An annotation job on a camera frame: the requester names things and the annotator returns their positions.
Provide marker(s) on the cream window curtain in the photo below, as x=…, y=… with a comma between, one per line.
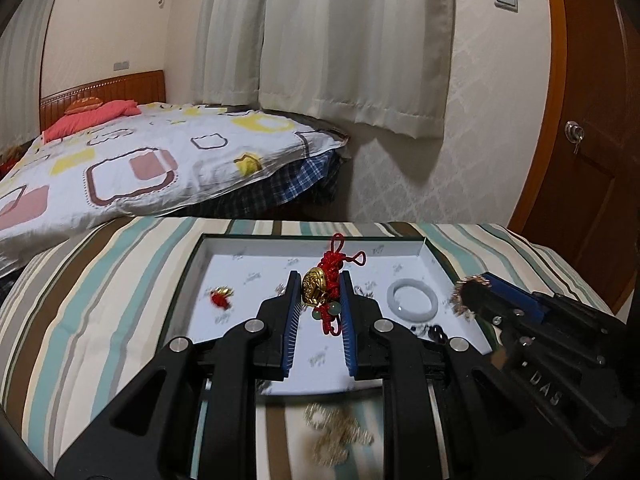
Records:
x=25, y=50

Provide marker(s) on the wide cream curtain panel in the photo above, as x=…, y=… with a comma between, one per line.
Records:
x=360, y=45

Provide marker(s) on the brown wooden door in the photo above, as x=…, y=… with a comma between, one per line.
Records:
x=590, y=85

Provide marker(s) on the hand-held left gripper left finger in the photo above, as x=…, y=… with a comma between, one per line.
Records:
x=292, y=325

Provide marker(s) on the red knot gold charm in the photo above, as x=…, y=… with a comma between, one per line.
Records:
x=314, y=285

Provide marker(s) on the white shallow tray box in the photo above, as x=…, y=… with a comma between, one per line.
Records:
x=240, y=310

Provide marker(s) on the wooden bed headboard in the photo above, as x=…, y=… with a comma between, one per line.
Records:
x=125, y=87

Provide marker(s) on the red fabric item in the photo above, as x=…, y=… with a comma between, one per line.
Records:
x=10, y=160

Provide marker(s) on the pale jade bangle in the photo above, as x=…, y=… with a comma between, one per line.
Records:
x=391, y=297

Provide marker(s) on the wall socket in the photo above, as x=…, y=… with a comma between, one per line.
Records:
x=121, y=65

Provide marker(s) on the pink pillow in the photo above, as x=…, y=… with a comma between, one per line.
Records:
x=85, y=117

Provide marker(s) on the striped tablecloth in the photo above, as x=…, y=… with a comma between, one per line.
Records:
x=100, y=310

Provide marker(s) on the silver door lock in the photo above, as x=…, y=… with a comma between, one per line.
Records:
x=574, y=132

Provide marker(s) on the blue plaid bed sheet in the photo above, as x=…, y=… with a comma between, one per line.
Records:
x=300, y=180

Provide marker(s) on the grey light switch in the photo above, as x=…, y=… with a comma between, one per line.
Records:
x=507, y=0

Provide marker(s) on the small red flower ornament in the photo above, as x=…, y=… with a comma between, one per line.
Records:
x=220, y=299

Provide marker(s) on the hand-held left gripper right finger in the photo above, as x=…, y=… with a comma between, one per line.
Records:
x=348, y=325

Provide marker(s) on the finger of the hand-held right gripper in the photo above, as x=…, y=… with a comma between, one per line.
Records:
x=492, y=312
x=515, y=297

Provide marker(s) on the red embroidered cushion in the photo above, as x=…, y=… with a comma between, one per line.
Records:
x=82, y=105

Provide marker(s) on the bed with patterned quilt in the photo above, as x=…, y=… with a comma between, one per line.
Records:
x=200, y=180

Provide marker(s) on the gold rhinestone brooch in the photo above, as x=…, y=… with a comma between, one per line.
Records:
x=459, y=292

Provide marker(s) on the narrow cream curtain panel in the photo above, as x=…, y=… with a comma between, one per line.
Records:
x=230, y=35

